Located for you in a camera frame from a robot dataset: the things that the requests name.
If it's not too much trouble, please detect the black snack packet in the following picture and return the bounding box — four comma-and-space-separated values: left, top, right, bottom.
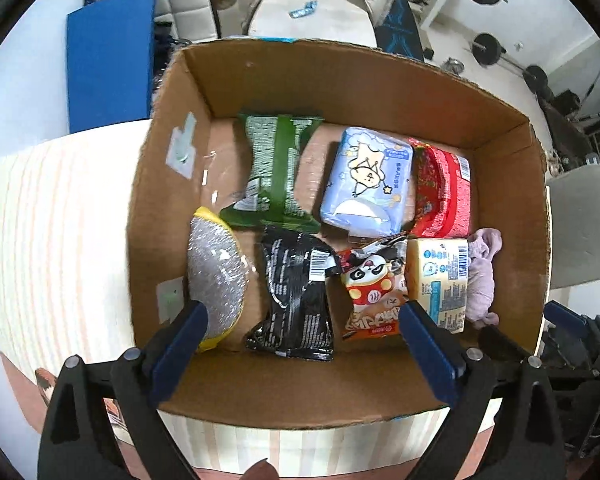
244, 225, 344, 361

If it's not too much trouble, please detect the panda print snack packet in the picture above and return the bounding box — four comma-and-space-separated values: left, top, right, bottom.
336, 234, 411, 344

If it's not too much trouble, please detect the black bag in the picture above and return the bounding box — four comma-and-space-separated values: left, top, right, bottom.
555, 89, 582, 117

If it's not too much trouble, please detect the black weight bench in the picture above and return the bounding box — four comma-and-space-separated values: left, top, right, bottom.
374, 0, 426, 62

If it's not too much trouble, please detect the green snack packet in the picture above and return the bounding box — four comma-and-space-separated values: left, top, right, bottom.
219, 112, 326, 234

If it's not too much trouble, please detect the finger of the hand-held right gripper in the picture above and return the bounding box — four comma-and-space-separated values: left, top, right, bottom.
477, 326, 529, 365
543, 301, 600, 361

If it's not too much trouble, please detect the grey chair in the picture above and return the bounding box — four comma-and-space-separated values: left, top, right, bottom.
547, 165, 600, 291

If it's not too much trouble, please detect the white quilted chair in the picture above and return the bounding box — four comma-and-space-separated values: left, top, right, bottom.
87, 0, 219, 44

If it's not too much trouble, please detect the red snack packet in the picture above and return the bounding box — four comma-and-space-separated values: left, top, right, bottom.
407, 137, 474, 240

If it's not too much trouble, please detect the small floor barbell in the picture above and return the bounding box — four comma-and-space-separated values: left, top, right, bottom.
471, 32, 551, 94

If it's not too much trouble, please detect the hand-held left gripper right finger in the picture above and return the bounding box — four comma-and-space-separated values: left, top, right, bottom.
399, 301, 567, 480

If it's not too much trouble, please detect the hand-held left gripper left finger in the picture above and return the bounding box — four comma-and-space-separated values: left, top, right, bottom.
37, 300, 209, 480

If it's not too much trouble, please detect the blue foam pad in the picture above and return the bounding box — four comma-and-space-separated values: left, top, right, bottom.
66, 0, 159, 135

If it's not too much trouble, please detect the cardboard box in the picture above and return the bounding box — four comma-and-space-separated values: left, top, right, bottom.
126, 37, 552, 431

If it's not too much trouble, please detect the purple cloth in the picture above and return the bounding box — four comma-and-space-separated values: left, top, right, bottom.
463, 227, 504, 331

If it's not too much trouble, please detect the pale yellow tissue pack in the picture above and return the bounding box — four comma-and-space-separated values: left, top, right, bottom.
404, 237, 470, 335

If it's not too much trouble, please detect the blue cat print tissue pack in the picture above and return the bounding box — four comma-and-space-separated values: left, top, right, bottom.
320, 126, 415, 237

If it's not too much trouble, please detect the silver and yellow scourer packet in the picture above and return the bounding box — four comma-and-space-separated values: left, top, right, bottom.
186, 206, 254, 354

